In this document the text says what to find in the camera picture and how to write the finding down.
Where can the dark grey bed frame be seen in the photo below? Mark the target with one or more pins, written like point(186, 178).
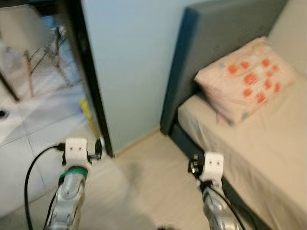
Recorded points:
point(184, 140)

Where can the dark grey upholstered headboard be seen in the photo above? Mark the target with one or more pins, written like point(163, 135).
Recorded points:
point(216, 33)

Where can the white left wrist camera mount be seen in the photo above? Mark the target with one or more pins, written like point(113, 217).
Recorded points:
point(76, 151)

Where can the dark table leg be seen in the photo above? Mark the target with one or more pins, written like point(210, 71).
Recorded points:
point(8, 86)

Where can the cream bed sheet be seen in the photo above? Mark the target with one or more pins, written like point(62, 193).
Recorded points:
point(249, 143)

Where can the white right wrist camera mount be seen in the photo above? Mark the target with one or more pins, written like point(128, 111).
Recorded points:
point(212, 166)

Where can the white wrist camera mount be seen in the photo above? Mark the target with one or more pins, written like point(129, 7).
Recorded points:
point(76, 151)
point(212, 166)

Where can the peach pillow with orange print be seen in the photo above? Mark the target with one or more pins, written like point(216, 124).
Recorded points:
point(244, 81)

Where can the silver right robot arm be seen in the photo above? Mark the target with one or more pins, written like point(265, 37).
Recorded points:
point(218, 211)

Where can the black door frame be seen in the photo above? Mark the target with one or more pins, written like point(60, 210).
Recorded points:
point(88, 72)

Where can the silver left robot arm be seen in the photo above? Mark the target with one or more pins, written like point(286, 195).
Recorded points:
point(67, 201)

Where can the yellow stick-shaped object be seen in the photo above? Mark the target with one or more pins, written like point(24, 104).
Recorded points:
point(88, 117)

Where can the white chair with wooden legs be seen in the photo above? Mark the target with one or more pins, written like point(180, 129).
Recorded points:
point(24, 28)

